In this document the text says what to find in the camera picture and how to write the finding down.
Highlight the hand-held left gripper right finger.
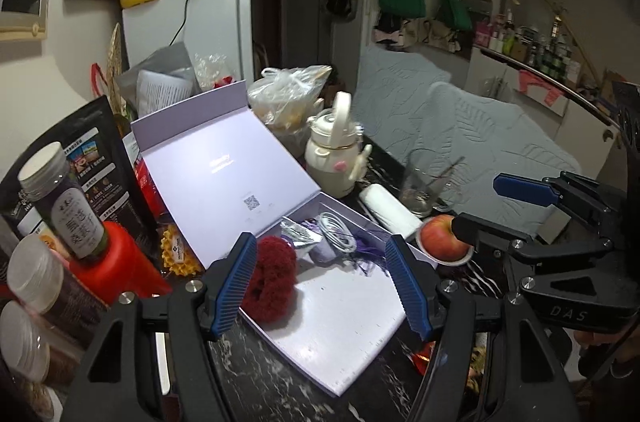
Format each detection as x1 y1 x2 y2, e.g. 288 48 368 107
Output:
385 233 568 422

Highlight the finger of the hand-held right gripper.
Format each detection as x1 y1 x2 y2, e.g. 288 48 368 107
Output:
451 211 616 276
492 171 627 229

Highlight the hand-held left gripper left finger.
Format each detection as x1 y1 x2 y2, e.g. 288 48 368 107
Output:
60 231 259 422

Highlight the red fluffy scrunchie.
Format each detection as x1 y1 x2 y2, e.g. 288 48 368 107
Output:
242 237 299 326

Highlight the red snack packet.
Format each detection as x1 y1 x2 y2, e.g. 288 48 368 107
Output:
414 342 437 374

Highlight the white cable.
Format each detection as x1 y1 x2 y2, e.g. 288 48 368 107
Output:
317 212 357 254

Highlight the purple gift box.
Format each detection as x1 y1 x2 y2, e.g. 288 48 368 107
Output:
131 80 442 398

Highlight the red apple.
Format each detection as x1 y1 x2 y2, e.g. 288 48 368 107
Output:
420 215 473 261

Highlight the small round bowl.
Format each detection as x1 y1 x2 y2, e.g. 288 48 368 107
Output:
416 232 474 267

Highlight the yellow packaged snack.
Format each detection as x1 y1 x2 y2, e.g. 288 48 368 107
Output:
160 225 204 277

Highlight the glass mug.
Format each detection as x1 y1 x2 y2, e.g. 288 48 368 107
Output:
400 149 464 218

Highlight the white rolled towel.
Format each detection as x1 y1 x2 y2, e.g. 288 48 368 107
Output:
359 183 424 239

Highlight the pink cloth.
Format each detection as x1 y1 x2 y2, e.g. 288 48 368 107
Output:
517 70 569 106

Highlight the white cabinet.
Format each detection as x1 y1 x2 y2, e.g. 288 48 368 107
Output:
470 46 621 143

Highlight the red plastic container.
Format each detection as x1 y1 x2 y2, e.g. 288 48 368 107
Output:
70 222 174 306

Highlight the row of bottles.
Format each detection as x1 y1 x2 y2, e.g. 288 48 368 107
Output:
475 10 597 84

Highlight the cream bottle with plush charm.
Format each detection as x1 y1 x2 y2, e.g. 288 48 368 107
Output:
305 91 374 198

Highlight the dark juice bottle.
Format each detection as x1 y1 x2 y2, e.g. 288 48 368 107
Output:
17 142 109 261

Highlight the small green tote bag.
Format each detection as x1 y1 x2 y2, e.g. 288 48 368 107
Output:
439 0 474 31

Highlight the glass jar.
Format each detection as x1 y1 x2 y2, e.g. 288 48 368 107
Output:
0 302 82 386
7 235 102 329

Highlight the clear plastic food bag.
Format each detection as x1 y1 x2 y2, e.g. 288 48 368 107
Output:
248 65 334 131

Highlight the black snack pouch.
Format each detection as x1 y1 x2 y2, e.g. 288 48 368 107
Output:
0 95 159 253

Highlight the crinkled clear bag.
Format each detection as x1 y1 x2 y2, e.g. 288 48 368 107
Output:
194 52 236 92

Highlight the grey plastic bag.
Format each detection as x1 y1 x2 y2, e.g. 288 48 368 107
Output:
116 42 197 119

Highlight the woven rattan fan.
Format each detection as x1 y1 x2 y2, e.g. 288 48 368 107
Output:
110 22 127 69

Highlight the white fridge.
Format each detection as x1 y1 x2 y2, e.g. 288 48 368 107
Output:
122 0 254 84

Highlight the black power cable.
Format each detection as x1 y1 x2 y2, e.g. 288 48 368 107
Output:
167 0 199 48

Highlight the wall intercom panel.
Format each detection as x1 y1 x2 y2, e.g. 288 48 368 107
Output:
0 0 51 41

